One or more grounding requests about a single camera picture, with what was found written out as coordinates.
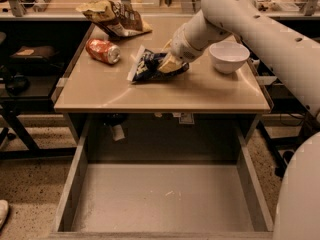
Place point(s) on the white bowl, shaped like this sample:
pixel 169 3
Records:
pixel 228 56

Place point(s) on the brown chip bag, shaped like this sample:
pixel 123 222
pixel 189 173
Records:
pixel 115 18

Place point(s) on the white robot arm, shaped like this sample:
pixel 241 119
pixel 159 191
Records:
pixel 294 59

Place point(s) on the open grey drawer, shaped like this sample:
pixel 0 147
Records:
pixel 163 181

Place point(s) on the white shoe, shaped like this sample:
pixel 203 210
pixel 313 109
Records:
pixel 4 208

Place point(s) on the blue chip bag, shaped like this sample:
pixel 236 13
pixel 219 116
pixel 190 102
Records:
pixel 146 67

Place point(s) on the crushed red soda can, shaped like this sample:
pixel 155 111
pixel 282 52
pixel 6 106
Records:
pixel 103 51

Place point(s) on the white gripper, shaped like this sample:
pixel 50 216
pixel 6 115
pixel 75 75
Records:
pixel 182 49

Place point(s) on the black side table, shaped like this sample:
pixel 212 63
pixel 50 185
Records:
pixel 30 70

